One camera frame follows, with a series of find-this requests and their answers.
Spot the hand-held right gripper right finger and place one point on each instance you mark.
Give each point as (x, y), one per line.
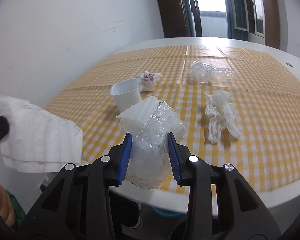
(175, 160)

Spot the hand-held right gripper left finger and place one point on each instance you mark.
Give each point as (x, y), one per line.
(123, 160)

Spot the white paper towel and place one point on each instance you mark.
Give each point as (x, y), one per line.
(40, 135)

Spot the clear plastic bag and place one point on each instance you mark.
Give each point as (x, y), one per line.
(150, 125)

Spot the blue plastic wastebasket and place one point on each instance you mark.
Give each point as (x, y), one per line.
(165, 212)

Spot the white plastic cup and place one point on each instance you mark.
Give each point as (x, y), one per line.
(126, 97)

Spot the white tissue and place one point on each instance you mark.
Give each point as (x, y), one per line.
(220, 110)

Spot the white printed plastic bag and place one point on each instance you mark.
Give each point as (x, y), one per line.
(147, 81)

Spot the clear plastic wrap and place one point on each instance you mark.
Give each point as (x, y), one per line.
(202, 72)

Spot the person's left forearm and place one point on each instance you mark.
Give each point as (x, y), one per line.
(17, 210)

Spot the person's left hand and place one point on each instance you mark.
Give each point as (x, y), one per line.
(1, 200)

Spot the white left shoe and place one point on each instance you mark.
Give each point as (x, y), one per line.
(137, 223)

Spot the yellow checked tablecloth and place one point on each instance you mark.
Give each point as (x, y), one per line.
(265, 130)

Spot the white table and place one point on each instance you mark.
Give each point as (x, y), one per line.
(240, 41)

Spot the glass door cabinet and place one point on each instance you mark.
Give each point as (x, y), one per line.
(270, 15)

